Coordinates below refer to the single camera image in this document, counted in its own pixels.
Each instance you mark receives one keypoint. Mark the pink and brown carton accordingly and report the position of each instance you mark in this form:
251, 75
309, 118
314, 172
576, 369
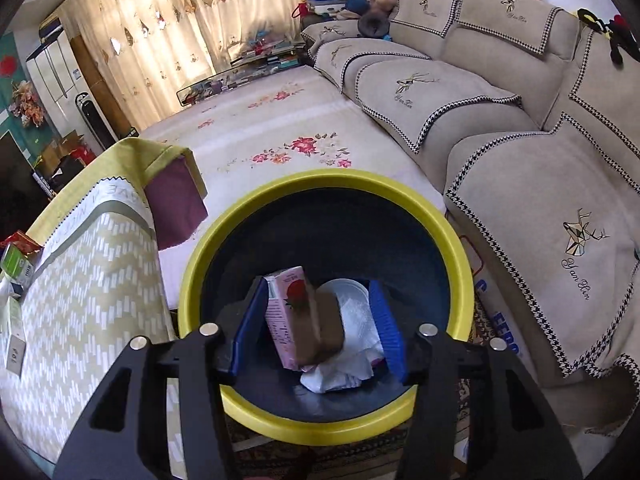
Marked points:
282, 320

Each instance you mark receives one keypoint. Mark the floral floor mattress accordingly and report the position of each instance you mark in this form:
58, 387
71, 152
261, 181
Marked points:
300, 110

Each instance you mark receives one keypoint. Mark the white tissue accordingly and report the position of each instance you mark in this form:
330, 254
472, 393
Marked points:
350, 330

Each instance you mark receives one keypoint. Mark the black and yellow plush toy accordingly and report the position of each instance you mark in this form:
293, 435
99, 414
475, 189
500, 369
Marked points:
602, 25

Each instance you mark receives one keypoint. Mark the white standing air conditioner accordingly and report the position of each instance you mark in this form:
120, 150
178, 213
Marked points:
55, 80

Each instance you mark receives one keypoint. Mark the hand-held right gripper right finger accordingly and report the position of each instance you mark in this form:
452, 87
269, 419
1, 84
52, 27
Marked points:
387, 330

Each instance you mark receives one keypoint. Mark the grey neck pillow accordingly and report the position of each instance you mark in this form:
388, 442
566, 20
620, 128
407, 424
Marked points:
372, 25

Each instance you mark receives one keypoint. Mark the red box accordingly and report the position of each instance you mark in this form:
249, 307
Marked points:
20, 239

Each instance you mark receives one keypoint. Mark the white printed sack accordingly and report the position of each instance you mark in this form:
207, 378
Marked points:
495, 320

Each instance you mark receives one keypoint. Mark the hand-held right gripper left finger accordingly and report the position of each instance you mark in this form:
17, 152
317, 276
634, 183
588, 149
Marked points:
250, 330

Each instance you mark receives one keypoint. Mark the low glass table with books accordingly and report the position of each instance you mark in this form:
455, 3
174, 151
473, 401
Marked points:
235, 77

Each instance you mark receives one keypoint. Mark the red round wall ornament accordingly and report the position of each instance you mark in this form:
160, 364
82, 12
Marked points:
7, 66

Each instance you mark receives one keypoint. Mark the pale green carton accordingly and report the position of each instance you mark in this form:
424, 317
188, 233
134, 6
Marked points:
12, 330

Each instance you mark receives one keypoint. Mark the black tower fan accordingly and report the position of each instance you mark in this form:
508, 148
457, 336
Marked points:
95, 120

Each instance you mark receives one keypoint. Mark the black bin with yellow rim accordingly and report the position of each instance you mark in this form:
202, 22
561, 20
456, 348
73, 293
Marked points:
325, 220

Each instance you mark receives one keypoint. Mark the open cardboard boxes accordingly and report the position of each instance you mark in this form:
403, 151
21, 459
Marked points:
65, 147

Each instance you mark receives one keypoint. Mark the hanging flower decoration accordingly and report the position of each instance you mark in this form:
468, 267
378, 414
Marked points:
27, 105

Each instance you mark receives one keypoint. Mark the blue star print bag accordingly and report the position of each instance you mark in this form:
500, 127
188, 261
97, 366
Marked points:
327, 0

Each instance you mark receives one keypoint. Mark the beige sofa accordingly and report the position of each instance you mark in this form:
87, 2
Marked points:
475, 110

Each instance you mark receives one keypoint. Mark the patterned rug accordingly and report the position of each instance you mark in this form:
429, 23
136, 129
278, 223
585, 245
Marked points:
280, 460

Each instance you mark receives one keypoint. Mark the large black television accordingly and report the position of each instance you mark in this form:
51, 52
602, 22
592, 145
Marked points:
15, 180

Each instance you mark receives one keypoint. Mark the cream curtains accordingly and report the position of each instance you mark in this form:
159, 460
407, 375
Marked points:
175, 35

